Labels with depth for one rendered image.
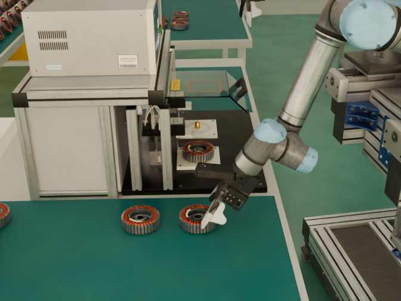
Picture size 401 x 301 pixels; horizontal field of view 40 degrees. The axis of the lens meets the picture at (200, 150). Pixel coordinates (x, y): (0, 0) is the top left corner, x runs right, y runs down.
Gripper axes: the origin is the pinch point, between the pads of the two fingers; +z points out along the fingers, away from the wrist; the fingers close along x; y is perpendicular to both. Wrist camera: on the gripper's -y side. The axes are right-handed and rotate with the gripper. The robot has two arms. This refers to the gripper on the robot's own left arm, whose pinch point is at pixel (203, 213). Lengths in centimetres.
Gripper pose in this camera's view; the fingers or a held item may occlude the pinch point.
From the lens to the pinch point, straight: 162.7
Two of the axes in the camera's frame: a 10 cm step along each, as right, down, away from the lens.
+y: 8.6, 5.0, 0.9
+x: 1.8, -4.5, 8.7
